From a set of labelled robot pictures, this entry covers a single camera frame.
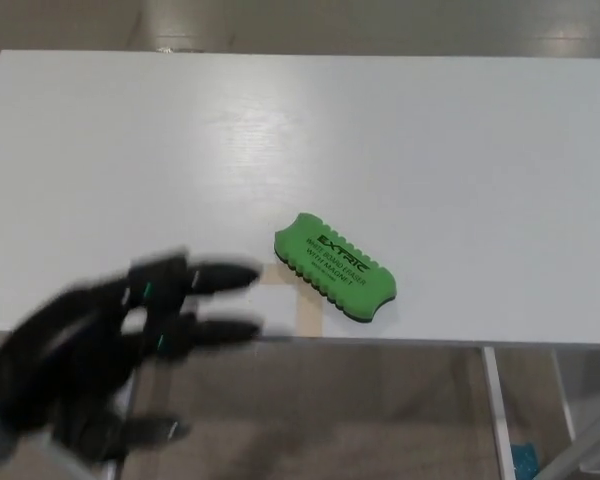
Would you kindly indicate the teal plastic object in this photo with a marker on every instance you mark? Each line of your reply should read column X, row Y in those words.
column 524, row 459

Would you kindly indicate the white metal table leg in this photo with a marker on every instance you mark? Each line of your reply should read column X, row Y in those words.
column 565, row 395
column 130, row 400
column 497, row 415

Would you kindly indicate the beige masking tape cross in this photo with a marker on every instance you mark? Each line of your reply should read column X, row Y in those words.
column 310, row 312

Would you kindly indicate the green whiteboard eraser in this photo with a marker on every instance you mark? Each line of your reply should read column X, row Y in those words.
column 337, row 267

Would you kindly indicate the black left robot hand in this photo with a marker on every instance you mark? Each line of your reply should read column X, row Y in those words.
column 70, row 350

